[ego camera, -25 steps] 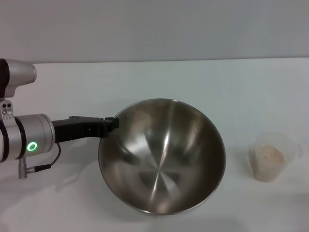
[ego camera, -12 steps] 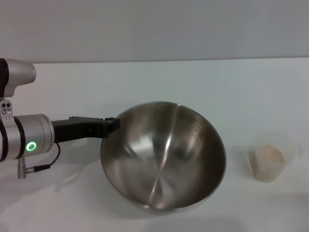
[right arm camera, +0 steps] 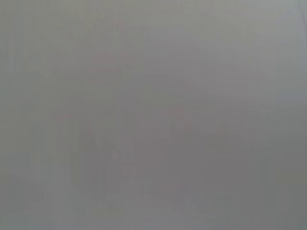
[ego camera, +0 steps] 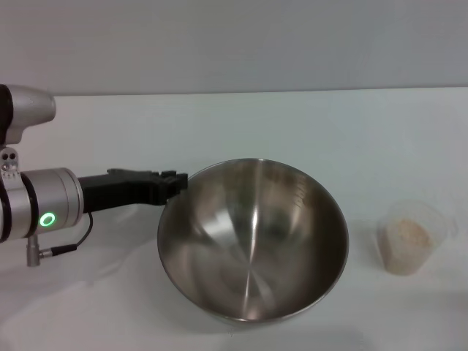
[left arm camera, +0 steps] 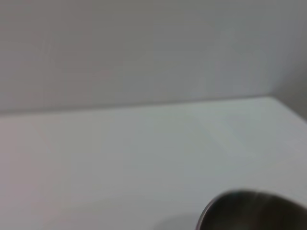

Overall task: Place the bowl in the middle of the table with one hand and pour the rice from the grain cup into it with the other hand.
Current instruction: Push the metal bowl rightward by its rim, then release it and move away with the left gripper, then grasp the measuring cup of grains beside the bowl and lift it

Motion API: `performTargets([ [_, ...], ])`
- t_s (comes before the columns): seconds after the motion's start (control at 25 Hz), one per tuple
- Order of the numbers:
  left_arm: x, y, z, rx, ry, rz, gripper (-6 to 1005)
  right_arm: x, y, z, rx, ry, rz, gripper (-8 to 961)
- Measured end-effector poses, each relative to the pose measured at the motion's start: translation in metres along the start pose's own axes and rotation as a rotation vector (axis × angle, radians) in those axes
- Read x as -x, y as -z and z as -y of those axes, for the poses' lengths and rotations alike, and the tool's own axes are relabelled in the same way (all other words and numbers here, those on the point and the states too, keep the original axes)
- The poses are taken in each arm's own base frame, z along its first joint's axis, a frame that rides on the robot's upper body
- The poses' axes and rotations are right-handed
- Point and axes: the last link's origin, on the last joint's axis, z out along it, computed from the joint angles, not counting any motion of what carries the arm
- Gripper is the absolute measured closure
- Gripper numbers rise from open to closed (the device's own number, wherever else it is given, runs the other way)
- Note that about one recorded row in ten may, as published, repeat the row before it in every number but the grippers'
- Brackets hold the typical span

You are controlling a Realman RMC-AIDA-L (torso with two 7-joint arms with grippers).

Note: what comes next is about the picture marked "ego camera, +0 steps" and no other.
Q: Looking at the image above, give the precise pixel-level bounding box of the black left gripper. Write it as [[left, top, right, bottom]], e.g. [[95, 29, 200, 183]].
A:
[[78, 168, 189, 214]]

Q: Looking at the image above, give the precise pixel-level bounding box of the stainless steel mixing bowl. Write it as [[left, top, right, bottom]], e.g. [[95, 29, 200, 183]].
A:
[[156, 157, 350, 323]]

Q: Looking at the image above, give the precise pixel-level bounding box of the white rice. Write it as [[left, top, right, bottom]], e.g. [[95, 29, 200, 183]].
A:
[[382, 217, 436, 275]]

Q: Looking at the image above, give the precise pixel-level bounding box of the clear plastic measuring cup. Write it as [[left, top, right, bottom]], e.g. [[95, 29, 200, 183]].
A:
[[376, 199, 460, 276]]

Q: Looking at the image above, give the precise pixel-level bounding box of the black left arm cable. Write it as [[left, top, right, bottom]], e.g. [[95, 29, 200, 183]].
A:
[[26, 211, 94, 268]]

